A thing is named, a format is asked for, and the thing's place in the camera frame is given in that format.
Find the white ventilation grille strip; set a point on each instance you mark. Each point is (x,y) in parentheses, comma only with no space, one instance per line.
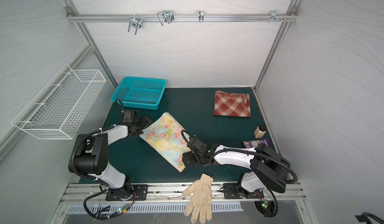
(146,208)

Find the small metal clip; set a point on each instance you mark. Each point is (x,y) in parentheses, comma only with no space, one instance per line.
(201,16)

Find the white wire wall basket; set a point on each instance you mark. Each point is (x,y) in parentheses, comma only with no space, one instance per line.
(58,110)

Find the teal plastic basket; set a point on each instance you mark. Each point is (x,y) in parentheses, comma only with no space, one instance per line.
(140,93)

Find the floral skirt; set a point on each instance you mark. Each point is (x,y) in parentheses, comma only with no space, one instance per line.
(164,136)

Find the black mounting plate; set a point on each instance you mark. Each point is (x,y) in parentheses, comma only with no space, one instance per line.
(133,192)
(235,191)

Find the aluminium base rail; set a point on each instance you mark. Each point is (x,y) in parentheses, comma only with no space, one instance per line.
(172,192)

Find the horizontal aluminium rail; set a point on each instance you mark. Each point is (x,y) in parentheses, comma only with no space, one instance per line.
(179,18)

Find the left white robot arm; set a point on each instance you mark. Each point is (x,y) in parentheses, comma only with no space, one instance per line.
(90,155)

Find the red plaid skirt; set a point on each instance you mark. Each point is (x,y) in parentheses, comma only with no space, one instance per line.
(232,105)

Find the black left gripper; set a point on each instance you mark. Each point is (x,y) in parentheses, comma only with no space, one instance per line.
(144,123)

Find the metal double hook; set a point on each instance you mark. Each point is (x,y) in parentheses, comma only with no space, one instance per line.
(165,16)

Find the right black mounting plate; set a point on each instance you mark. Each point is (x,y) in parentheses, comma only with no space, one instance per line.
(235,191)

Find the purple snack packet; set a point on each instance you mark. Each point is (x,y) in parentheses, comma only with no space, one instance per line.
(255,143)

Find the metal bracket with screws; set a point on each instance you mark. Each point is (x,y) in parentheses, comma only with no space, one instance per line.
(273,18)

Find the green table mat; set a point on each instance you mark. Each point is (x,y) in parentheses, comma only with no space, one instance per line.
(194,110)

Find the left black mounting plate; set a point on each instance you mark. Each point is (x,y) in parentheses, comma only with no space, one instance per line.
(133,192)

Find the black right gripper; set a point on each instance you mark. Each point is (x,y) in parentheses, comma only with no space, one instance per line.
(192,156)

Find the metal U-bolt hook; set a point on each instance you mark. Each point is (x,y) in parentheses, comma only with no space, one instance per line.
(135,24)

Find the beige knitted glove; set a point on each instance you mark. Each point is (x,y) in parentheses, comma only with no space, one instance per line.
(200,204)

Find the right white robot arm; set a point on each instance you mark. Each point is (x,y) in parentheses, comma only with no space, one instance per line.
(268,169)

